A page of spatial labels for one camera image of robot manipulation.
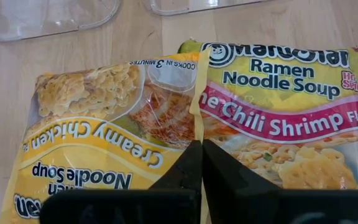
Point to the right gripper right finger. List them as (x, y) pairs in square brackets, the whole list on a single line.
[(259, 205)]

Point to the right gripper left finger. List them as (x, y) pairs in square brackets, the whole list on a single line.
[(166, 205)]

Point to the yellow creamy chicken ramen pack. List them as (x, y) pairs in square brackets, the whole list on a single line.
[(89, 149)]

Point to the lime chili shrimp ramen pack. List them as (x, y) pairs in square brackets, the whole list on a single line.
[(291, 93)]

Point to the clear plastic bin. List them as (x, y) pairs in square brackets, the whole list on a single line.
[(197, 6), (42, 18)]

